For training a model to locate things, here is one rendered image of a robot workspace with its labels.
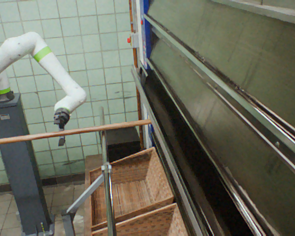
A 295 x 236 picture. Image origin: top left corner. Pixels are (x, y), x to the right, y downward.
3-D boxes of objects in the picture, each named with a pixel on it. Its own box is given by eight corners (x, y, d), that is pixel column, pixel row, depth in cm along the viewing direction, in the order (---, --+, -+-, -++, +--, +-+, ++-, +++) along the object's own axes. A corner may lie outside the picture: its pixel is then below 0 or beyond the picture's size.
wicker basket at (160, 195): (157, 177, 238) (155, 145, 226) (177, 234, 188) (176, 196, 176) (90, 188, 232) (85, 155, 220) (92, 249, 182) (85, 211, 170)
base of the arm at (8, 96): (-4, 91, 244) (-5, 84, 242) (17, 89, 247) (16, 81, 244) (-10, 104, 221) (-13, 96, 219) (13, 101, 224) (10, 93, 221)
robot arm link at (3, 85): (-17, 95, 221) (-24, 68, 213) (0, 87, 234) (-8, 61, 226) (-1, 96, 217) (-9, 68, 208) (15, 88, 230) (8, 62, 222)
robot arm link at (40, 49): (13, 42, 197) (23, 30, 191) (26, 37, 208) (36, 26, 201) (33, 66, 200) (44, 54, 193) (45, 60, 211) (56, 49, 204)
